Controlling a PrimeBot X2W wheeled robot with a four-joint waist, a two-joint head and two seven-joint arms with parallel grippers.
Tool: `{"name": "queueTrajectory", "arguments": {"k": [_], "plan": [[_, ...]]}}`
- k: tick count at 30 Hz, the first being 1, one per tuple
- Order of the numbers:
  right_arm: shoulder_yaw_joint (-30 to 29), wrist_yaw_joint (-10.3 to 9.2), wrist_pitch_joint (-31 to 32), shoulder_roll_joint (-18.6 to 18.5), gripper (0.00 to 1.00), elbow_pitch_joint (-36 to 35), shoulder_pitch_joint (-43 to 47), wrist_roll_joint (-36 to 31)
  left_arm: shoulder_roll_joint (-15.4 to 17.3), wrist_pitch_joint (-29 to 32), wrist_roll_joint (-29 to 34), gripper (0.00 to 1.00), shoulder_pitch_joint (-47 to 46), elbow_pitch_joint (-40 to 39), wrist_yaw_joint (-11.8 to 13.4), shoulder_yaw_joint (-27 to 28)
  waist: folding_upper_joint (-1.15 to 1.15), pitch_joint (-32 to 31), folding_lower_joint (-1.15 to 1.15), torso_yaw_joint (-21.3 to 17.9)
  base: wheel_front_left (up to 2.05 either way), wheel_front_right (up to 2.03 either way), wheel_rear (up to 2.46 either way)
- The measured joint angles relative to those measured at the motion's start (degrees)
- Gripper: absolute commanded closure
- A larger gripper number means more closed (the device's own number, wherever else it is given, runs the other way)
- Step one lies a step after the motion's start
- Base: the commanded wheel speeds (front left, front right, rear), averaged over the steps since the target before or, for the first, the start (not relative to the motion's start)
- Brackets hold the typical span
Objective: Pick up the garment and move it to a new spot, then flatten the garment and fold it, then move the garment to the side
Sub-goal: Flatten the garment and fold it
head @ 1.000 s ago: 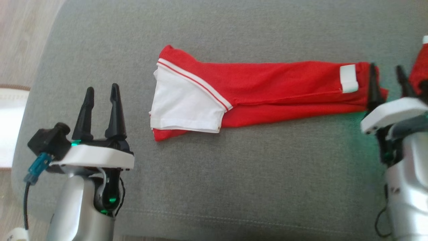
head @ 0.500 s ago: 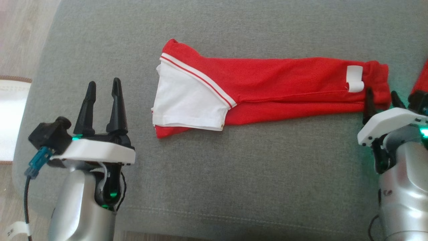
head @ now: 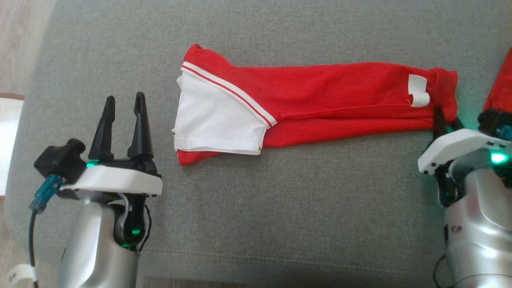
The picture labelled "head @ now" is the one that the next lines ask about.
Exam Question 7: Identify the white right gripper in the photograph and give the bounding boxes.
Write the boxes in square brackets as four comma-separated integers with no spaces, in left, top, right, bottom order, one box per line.
[417,106,512,176]

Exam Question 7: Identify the red Bulls 23 shorts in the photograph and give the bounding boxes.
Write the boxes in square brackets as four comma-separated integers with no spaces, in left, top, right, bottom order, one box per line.
[483,47,512,114]

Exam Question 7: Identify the red shirt with white sleeves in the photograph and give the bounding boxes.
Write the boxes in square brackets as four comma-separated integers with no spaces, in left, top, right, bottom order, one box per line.
[172,43,458,166]

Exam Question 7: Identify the white basket with brown rim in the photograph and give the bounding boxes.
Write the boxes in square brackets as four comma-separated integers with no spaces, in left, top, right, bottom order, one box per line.
[0,93,25,199]

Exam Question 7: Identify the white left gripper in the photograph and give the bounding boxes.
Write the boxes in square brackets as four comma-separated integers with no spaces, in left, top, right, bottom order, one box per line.
[60,92,163,196]

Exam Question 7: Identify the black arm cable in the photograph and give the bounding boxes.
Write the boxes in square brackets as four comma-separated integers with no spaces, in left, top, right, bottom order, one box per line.
[432,254,453,288]
[28,210,40,288]

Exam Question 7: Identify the grey fabric sofa seat cushion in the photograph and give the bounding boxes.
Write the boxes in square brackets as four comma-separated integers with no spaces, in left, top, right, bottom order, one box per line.
[4,0,512,286]

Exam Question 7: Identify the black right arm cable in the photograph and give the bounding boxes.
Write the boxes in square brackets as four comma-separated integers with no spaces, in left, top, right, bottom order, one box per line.
[432,254,453,288]

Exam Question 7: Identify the blue left cable connector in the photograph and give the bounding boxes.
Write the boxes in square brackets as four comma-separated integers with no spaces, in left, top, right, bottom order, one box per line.
[29,174,64,214]

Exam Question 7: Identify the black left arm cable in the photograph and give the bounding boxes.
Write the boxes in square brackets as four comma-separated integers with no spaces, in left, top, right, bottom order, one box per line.
[28,210,40,288]

